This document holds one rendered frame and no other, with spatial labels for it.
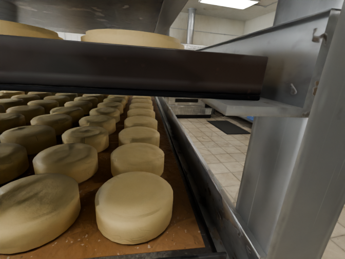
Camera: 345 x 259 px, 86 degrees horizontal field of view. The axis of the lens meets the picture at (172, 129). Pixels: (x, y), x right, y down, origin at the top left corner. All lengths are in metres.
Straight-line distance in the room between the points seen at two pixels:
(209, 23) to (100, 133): 6.64
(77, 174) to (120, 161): 0.04
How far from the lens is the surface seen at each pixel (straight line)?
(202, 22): 6.70
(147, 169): 0.16
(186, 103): 5.43
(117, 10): 0.36
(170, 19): 0.36
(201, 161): 0.16
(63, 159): 0.18
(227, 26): 7.07
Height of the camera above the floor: 1.41
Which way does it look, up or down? 18 degrees down
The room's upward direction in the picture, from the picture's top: 4 degrees clockwise
